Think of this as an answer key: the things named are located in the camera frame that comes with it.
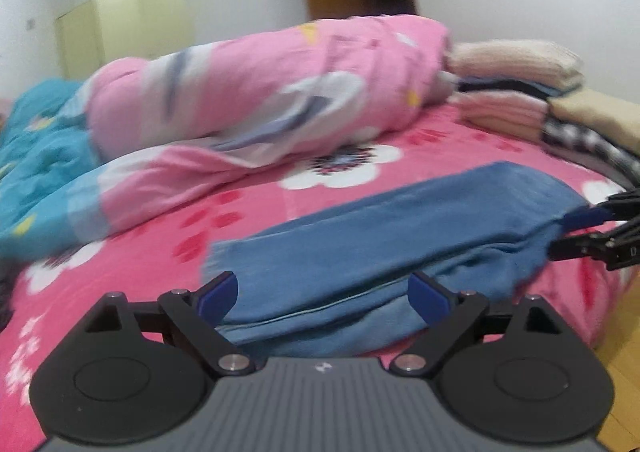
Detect pale yellow wardrobe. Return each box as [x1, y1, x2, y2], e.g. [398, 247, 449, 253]
[55, 0, 196, 80]

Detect pink floral blanket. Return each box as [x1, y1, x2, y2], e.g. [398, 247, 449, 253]
[0, 102, 628, 452]

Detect pink folded cloth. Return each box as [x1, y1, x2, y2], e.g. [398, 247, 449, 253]
[457, 92, 553, 140]

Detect blue denim jeans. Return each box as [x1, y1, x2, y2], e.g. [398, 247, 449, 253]
[202, 161, 593, 358]

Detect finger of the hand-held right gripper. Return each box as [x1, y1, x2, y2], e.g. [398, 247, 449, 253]
[561, 188, 640, 229]
[547, 224, 640, 273]

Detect blue folded cloth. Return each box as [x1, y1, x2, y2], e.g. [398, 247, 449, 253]
[457, 77, 558, 98]

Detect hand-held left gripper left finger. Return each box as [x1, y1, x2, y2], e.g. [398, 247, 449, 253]
[82, 271, 256, 375]

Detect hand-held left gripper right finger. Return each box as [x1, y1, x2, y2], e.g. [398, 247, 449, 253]
[390, 271, 563, 375]

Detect tan folded cloth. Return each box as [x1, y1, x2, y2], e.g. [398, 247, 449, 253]
[547, 88, 640, 158]

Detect beige waffle knit cloth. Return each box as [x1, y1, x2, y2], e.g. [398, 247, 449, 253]
[447, 39, 586, 93]

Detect pink and blue quilt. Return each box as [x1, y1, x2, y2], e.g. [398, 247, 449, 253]
[0, 14, 453, 258]

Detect black white plaid garment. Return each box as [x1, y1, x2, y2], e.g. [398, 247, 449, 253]
[540, 119, 640, 190]

